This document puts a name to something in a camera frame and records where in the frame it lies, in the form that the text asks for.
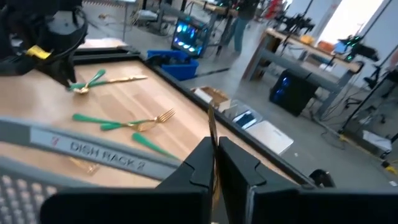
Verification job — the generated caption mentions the white plastic bin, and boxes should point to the white plastic bin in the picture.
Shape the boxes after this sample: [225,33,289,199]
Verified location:
[245,120,295,156]

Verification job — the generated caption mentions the computer tower coloured lights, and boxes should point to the computer tower coloured lights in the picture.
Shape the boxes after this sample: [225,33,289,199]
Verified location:
[170,18,209,58]

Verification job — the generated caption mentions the person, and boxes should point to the person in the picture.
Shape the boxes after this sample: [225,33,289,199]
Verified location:
[222,0,261,56]

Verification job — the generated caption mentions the blue plastic bin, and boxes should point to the blue plastic bin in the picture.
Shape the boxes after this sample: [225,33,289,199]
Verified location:
[146,49,200,82]

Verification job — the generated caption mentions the grey plastic cutlery basket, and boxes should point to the grey plastic cutlery basket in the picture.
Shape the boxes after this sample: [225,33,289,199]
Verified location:
[0,116,183,224]

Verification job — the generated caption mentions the wooden top workbench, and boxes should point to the wooden top workbench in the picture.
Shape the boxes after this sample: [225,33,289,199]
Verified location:
[242,27,364,121]

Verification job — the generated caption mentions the black cloth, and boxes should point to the black cloth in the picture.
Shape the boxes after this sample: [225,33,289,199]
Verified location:
[155,54,191,67]

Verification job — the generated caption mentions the black left camera cable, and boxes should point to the black left camera cable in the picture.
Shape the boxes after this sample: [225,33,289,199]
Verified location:
[46,7,90,65]

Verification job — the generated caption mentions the black aluminium table frame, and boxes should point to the black aluminium table frame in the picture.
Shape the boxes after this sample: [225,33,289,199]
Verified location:
[73,45,317,189]

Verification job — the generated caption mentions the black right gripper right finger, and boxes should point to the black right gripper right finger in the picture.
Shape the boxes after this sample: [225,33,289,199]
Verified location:
[217,136,398,224]

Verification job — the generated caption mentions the gold knife green handle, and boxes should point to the gold knife green handle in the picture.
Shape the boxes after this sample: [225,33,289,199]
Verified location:
[207,105,220,203]
[68,75,149,91]

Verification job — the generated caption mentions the black computer tower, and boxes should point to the black computer tower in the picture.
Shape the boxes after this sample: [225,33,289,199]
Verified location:
[269,68,320,118]

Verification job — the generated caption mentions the black white folded item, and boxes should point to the black white folded item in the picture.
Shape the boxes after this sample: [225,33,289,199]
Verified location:
[233,110,259,130]

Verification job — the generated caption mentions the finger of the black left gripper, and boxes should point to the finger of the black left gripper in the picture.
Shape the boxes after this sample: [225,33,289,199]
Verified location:
[46,58,71,87]
[63,58,78,88]

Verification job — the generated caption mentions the clear plastic bin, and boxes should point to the clear plastic bin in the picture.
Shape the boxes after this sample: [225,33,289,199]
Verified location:
[223,99,264,130]

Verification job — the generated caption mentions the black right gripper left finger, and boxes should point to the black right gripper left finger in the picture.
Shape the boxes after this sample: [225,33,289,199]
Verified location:
[40,136,215,224]

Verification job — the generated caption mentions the grey metal workbench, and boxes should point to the grey metal workbench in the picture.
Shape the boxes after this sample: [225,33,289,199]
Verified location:
[157,0,240,38]

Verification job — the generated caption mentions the black frame clamp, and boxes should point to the black frame clamp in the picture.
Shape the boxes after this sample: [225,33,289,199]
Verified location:
[308,169,336,189]

